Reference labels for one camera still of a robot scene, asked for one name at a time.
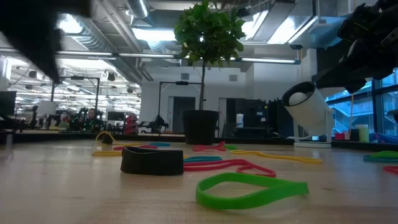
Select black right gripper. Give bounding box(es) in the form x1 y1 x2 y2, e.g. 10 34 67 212
315 33 398 95

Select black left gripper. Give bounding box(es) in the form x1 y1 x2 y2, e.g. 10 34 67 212
0 0 91 83

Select yellow rubber band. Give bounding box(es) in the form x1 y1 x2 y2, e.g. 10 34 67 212
230 149 323 165
91 150 190 159
95 131 144 147

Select wide black rubber band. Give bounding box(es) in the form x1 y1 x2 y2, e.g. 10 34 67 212
120 146 185 176

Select black computer monitor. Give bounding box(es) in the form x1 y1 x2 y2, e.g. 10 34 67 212
0 90 17 116

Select person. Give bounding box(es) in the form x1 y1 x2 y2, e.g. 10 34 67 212
83 108 103 131

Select white cylindrical spot lamp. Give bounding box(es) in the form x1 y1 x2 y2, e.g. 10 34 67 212
281 81 336 149

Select yellow-green cup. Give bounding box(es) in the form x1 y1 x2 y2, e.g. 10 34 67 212
355 124 370 143

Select long ceiling light bar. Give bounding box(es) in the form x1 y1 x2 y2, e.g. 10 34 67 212
55 49 302 65

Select red stacked stools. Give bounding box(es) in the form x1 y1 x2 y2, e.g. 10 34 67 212
124 114 140 135

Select black cabinet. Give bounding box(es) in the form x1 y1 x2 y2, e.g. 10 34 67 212
225 98 295 139

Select green potted plant black pot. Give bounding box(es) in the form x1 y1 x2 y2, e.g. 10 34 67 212
173 0 246 146

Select black camera gantry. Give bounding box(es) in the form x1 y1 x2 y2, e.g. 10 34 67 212
51 76 100 121
158 80 203 125

